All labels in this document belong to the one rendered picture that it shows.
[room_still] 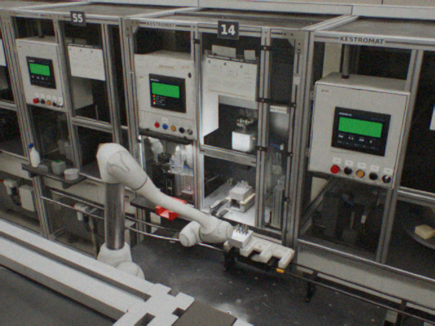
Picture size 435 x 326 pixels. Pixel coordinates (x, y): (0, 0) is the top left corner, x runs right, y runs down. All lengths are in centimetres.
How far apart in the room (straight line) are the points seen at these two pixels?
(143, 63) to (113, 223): 96
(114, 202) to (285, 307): 103
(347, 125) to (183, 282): 124
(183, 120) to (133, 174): 69
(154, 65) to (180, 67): 18
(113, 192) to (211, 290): 78
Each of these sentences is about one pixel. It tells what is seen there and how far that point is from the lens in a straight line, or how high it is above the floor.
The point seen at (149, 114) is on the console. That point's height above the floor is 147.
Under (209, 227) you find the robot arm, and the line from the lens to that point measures 225.
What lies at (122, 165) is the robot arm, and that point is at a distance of 203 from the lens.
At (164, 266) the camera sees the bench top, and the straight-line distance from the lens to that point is 274.
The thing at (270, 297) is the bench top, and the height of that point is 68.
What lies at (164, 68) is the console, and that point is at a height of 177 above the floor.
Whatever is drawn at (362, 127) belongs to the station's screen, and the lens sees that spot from 217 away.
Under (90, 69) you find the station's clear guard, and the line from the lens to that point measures 305.
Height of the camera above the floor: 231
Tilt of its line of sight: 24 degrees down
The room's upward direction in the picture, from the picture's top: straight up
